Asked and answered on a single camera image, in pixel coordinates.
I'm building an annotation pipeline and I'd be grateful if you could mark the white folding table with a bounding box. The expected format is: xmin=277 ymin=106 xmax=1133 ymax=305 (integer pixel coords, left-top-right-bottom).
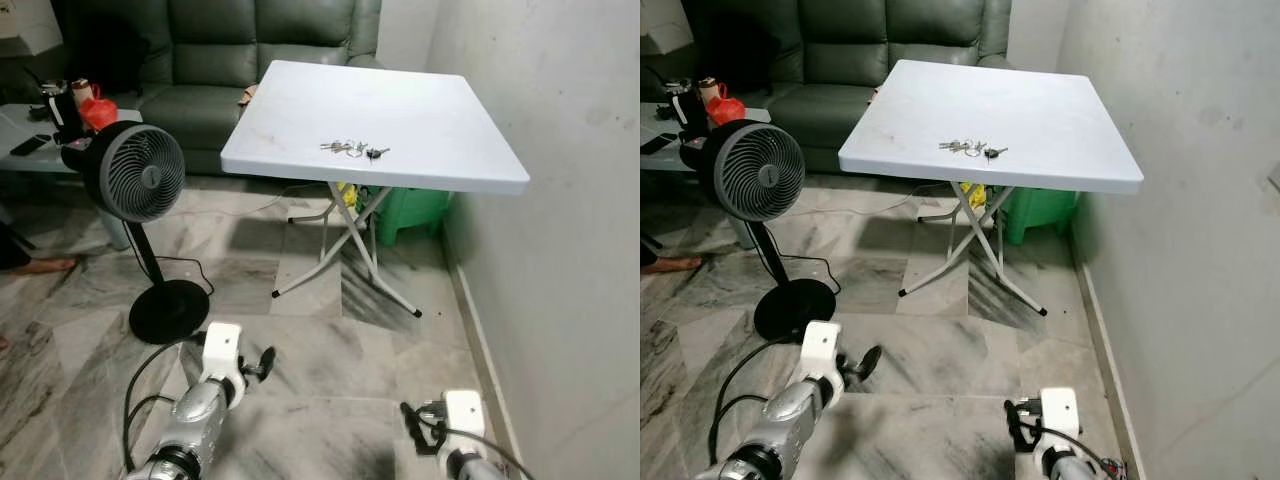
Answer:
xmin=220 ymin=59 xmax=532 ymax=319
xmin=838 ymin=58 xmax=1146 ymax=318

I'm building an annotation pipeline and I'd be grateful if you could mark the white box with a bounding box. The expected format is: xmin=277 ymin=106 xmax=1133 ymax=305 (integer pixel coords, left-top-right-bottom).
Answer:
xmin=0 ymin=0 xmax=63 ymax=57
xmin=640 ymin=0 xmax=693 ymax=57

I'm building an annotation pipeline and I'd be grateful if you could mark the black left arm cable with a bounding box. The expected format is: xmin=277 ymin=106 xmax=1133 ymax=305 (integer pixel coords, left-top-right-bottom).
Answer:
xmin=707 ymin=338 xmax=796 ymax=467
xmin=121 ymin=340 xmax=206 ymax=473

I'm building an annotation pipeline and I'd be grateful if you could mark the dark green leather sofa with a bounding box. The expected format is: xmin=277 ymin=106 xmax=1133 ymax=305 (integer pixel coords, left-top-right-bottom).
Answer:
xmin=50 ymin=0 xmax=383 ymax=176
xmin=682 ymin=0 xmax=1013 ymax=174

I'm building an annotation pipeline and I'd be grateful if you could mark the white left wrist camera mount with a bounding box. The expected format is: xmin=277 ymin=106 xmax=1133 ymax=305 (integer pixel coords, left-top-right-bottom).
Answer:
xmin=798 ymin=320 xmax=844 ymax=403
xmin=199 ymin=321 xmax=247 ymax=403

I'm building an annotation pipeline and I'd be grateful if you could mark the black standing fan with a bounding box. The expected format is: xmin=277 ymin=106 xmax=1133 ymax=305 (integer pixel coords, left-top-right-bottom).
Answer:
xmin=61 ymin=121 xmax=212 ymax=346
xmin=682 ymin=119 xmax=839 ymax=344

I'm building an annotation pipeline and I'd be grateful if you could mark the black fan power cable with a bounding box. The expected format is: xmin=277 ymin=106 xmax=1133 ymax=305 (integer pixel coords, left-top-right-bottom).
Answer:
xmin=775 ymin=254 xmax=843 ymax=297
xmin=155 ymin=255 xmax=217 ymax=297

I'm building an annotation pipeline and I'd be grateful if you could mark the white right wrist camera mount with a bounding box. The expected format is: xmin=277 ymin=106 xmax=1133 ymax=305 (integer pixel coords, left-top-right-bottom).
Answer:
xmin=1038 ymin=387 xmax=1082 ymax=453
xmin=441 ymin=389 xmax=487 ymax=453

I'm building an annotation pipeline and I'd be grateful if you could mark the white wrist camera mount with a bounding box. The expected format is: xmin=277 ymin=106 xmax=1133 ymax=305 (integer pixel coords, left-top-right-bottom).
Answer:
xmin=441 ymin=389 xmax=487 ymax=453
xmin=199 ymin=321 xmax=247 ymax=403
xmin=1038 ymin=387 xmax=1082 ymax=453
xmin=798 ymin=320 xmax=844 ymax=403

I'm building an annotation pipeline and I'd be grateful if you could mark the bare person foot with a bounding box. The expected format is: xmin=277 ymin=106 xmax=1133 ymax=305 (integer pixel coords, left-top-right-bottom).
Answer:
xmin=0 ymin=256 xmax=78 ymax=277
xmin=640 ymin=256 xmax=704 ymax=276

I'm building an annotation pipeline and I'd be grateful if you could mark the black kettle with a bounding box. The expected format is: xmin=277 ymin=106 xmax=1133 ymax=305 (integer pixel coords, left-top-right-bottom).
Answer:
xmin=30 ymin=79 xmax=87 ymax=143
xmin=662 ymin=78 xmax=712 ymax=141

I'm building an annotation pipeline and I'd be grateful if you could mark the grey side table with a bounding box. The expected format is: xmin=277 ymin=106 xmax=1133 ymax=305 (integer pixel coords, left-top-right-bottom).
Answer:
xmin=0 ymin=103 xmax=143 ymax=174
xmin=640 ymin=101 xmax=771 ymax=172

